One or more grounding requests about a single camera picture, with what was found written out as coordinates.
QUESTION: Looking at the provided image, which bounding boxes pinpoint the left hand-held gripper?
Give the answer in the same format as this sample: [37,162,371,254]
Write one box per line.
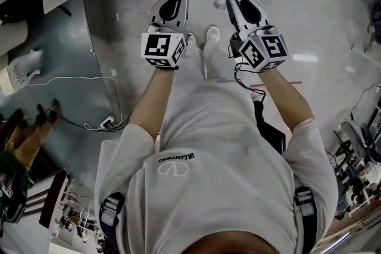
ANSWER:
[140,0,191,70]

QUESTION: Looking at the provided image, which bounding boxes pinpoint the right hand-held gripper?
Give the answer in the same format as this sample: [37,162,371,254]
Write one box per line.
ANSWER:
[226,0,291,72]

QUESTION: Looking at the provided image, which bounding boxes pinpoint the person's right forearm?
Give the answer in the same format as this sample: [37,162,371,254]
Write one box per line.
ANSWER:
[257,70,316,130]

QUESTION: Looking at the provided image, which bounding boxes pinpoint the person's left forearm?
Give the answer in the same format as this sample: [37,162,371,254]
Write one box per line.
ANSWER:
[129,68,173,140]

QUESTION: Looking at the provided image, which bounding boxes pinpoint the person's right white shoe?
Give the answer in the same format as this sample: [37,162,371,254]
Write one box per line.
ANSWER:
[206,26,221,43]

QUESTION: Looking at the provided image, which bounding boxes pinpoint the person's light grey trousers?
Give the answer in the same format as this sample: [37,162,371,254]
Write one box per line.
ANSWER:
[174,37,239,84]

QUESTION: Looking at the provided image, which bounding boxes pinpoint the black hip pouch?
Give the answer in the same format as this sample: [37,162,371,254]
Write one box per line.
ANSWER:
[252,101,286,155]

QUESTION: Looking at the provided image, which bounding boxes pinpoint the black office chair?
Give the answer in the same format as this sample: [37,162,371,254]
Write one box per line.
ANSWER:
[354,0,381,48]

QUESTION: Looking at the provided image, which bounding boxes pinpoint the white power strip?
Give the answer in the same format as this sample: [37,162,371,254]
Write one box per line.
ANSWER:
[99,115,115,130]

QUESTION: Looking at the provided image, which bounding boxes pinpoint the black backpack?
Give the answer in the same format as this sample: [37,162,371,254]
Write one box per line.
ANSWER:
[0,0,42,24]

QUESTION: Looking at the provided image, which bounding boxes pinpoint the white stool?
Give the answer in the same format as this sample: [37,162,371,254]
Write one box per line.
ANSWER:
[0,49,44,96]

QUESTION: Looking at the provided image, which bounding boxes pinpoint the beige waste bin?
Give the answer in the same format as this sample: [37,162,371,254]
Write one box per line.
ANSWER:
[0,17,30,57]

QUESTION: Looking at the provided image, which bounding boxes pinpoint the person's white t-shirt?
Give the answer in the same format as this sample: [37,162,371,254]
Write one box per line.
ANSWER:
[94,77,339,254]

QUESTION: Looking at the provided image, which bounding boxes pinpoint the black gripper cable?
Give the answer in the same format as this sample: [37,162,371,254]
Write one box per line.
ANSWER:
[229,38,267,102]

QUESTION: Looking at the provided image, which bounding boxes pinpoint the white floor cable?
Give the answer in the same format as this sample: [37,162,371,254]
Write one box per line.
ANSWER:
[26,76,123,126]

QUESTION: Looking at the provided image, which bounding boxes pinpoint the black floor cable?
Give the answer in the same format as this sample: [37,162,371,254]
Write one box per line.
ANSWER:
[58,114,133,131]

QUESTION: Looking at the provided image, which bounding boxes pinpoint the grey harness strap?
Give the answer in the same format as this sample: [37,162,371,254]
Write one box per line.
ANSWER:
[99,192,125,254]
[293,186,318,254]

